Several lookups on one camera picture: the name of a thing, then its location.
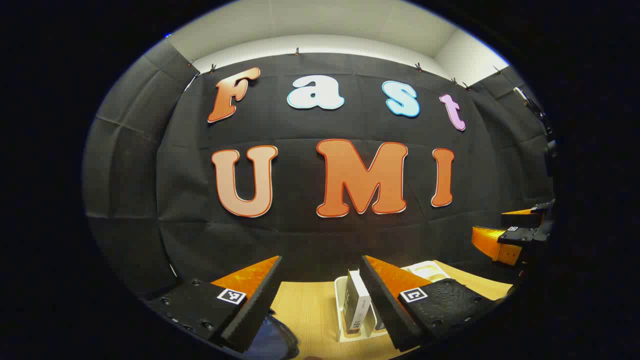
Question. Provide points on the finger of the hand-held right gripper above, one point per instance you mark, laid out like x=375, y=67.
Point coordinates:
x=487, y=240
x=520, y=219

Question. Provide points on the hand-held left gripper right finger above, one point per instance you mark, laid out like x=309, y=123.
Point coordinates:
x=385, y=310

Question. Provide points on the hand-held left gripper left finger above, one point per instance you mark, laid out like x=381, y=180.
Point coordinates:
x=255, y=310

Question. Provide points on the black book with white back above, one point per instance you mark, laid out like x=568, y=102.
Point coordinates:
x=356, y=305

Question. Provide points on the blue schoolbag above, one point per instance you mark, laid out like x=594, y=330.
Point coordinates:
x=272, y=340

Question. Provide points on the white bookshelf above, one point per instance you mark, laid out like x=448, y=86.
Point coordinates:
x=425, y=270

